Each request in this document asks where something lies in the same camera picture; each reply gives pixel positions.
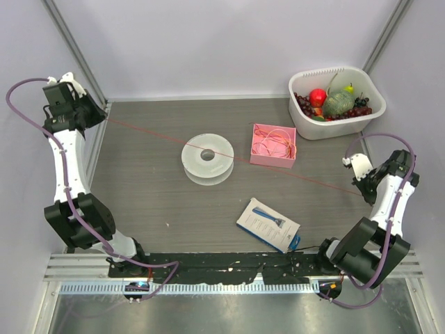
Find white cable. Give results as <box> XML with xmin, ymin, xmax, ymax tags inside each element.
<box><xmin>253</xmin><ymin>127</ymin><xmax>295</xmax><ymax>156</ymax></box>

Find green melon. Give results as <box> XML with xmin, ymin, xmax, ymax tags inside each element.
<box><xmin>323</xmin><ymin>90</ymin><xmax>355</xmax><ymax>116</ymax></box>

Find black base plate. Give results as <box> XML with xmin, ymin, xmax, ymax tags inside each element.
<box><xmin>108</xmin><ymin>252</ymin><xmax>357</xmax><ymax>285</ymax></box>

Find pink open box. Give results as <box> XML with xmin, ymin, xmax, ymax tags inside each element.
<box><xmin>250</xmin><ymin>123</ymin><xmax>298</xmax><ymax>169</ymax></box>

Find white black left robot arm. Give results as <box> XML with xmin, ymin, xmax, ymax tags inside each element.
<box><xmin>43</xmin><ymin>79</ymin><xmax>148</xmax><ymax>278</ymax></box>

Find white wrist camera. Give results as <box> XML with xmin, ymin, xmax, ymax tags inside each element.
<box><xmin>342</xmin><ymin>153</ymin><xmax>373</xmax><ymax>181</ymax></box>
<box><xmin>47</xmin><ymin>72</ymin><xmax>87</xmax><ymax>98</ymax></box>

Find dark purple grape bunch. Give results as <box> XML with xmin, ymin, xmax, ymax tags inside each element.
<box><xmin>354</xmin><ymin>93</ymin><xmax>369</xmax><ymax>108</ymax></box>

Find white slotted cable duct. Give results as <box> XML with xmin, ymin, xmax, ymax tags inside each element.
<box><xmin>59</xmin><ymin>280</ymin><xmax>319</xmax><ymax>295</ymax></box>

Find orange cable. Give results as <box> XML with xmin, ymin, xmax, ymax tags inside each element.
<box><xmin>269</xmin><ymin>134</ymin><xmax>297</xmax><ymax>159</ymax></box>

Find yellow green pear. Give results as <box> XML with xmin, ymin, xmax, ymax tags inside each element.
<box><xmin>343</xmin><ymin>83</ymin><xmax>355</xmax><ymax>95</ymax></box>

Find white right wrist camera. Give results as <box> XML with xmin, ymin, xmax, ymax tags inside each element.
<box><xmin>342</xmin><ymin>153</ymin><xmax>373</xmax><ymax>181</ymax></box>

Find razor blister package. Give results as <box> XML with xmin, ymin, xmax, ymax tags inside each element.
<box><xmin>236</xmin><ymin>198</ymin><xmax>300</xmax><ymax>254</ymax></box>

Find red apple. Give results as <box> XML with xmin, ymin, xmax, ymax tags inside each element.
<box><xmin>309</xmin><ymin>88</ymin><xmax>327</xmax><ymax>108</ymax></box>

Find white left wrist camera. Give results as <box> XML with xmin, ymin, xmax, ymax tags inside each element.
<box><xmin>47</xmin><ymin>72</ymin><xmax>87</xmax><ymax>98</ymax></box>

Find white plastic basket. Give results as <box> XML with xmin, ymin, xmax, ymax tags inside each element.
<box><xmin>288</xmin><ymin>66</ymin><xmax>387</xmax><ymax>140</ymax></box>

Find red cable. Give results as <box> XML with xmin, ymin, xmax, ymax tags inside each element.
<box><xmin>106</xmin><ymin>118</ymin><xmax>364</xmax><ymax>198</ymax></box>

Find red grape bunch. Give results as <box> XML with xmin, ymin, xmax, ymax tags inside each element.
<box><xmin>294</xmin><ymin>93</ymin><xmax>373</xmax><ymax>122</ymax></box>

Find white perforated cable spool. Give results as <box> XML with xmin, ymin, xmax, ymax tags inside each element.
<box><xmin>181</xmin><ymin>134</ymin><xmax>234</xmax><ymax>186</ymax></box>

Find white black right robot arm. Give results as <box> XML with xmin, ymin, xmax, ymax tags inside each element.
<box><xmin>314</xmin><ymin>150</ymin><xmax>419</xmax><ymax>289</ymax></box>

